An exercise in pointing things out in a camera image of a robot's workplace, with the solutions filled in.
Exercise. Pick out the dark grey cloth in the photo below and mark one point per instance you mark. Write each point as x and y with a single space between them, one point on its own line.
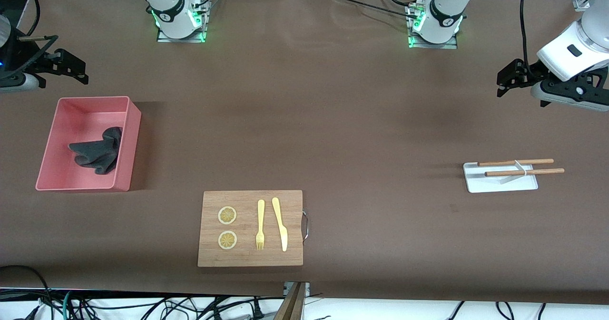
100 151

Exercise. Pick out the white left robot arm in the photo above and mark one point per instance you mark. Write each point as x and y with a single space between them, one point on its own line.
571 53

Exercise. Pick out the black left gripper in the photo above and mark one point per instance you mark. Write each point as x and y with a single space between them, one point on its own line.
534 71

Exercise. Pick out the lemon slice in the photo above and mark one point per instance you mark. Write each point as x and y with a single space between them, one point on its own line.
227 240
227 215

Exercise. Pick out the brown wooden plank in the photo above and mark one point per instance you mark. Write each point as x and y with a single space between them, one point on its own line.
292 305

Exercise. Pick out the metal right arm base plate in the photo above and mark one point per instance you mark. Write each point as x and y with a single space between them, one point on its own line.
181 40

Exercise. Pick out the yellow plastic fork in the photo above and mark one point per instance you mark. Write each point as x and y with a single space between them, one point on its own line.
260 215

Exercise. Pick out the aluminium frame post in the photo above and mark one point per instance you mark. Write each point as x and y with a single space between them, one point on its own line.
581 2

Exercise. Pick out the pink plastic bin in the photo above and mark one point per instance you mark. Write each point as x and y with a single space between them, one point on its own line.
57 170

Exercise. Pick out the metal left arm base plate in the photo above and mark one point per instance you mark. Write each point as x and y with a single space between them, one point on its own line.
447 46

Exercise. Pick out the wooden cutting board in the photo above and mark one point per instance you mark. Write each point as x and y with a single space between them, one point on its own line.
247 256

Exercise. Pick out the black power plug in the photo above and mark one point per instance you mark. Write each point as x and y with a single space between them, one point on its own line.
257 311

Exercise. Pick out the yellow plastic knife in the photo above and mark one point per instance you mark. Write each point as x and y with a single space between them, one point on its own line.
280 225

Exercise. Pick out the small metal bracket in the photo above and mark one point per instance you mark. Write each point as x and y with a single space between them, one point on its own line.
307 289

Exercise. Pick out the white rack base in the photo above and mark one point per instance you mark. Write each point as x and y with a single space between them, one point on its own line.
476 183

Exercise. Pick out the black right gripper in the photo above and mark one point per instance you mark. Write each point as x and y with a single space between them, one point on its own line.
21 55

